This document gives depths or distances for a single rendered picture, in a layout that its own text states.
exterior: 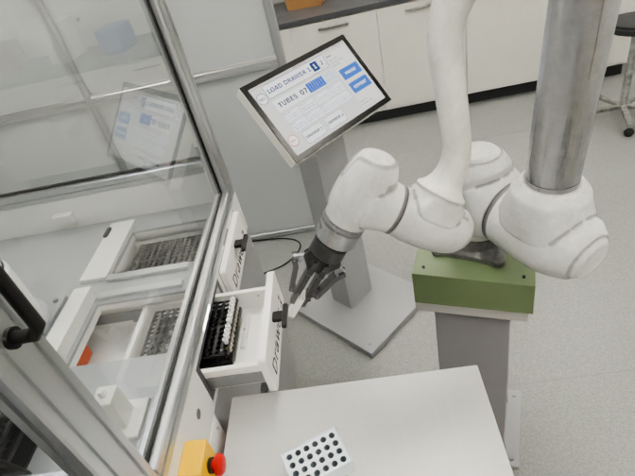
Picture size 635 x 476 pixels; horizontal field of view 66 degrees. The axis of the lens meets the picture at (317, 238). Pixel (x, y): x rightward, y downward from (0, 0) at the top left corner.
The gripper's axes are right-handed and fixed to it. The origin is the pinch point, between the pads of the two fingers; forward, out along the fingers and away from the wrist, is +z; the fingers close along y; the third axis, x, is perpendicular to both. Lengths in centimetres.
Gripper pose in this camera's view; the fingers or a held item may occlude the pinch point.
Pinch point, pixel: (297, 303)
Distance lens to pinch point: 113.0
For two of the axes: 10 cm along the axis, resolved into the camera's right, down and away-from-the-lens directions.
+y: -9.2, -3.1, -2.5
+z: -4.0, 7.3, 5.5
